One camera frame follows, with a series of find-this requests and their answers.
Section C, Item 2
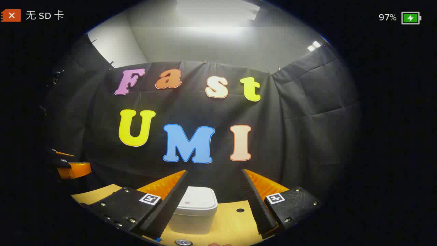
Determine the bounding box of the black backdrop cloth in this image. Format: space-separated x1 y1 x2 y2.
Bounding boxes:
41 34 362 205

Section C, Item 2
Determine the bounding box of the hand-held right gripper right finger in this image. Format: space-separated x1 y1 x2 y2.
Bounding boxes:
241 169 323 240

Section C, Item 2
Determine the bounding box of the wooden desktop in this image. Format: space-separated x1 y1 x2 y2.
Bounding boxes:
71 184 273 246

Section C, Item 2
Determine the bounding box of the white desktop garbage bin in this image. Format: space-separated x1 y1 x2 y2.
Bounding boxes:
167 186 218 235

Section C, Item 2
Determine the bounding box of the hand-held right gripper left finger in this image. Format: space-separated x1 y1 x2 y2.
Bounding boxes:
79 170 189 240

